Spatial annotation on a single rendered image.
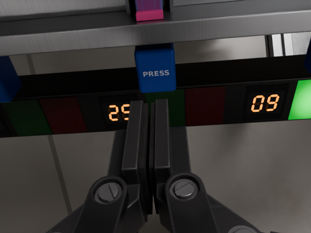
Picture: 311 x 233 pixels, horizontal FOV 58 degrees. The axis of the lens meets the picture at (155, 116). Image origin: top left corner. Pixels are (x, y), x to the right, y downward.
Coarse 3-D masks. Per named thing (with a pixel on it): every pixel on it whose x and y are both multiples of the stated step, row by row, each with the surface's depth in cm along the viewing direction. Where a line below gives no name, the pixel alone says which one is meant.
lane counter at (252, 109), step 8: (248, 88) 20; (256, 88) 20; (264, 88) 20; (272, 88) 20; (280, 88) 20; (288, 88) 20; (248, 96) 21; (256, 96) 21; (264, 96) 21; (272, 96) 21; (280, 96) 21; (248, 104) 21; (256, 104) 21; (264, 104) 21; (272, 104) 21; (280, 104) 21; (248, 112) 22; (256, 112) 22; (264, 112) 22; (272, 112) 22; (280, 112) 22
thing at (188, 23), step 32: (256, 0) 15; (288, 0) 15; (0, 32) 15; (32, 32) 15; (64, 32) 14; (96, 32) 14; (128, 32) 14; (160, 32) 14; (192, 32) 14; (224, 32) 14; (256, 32) 14; (288, 32) 14
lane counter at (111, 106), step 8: (104, 96) 21; (112, 96) 21; (120, 96) 21; (128, 96) 21; (136, 96) 21; (104, 104) 21; (112, 104) 21; (120, 104) 21; (128, 104) 21; (104, 112) 22; (112, 112) 22; (120, 112) 22; (128, 112) 22; (104, 120) 22; (112, 120) 22; (120, 120) 22; (112, 128) 23
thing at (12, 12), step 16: (0, 0) 16; (16, 0) 16; (32, 0) 16; (48, 0) 16; (64, 0) 16; (80, 0) 16; (96, 0) 16; (112, 0) 16; (128, 0) 15; (176, 0) 16; (192, 0) 16; (208, 0) 16; (224, 0) 16; (0, 16) 16; (16, 16) 16; (32, 16) 16; (48, 16) 16
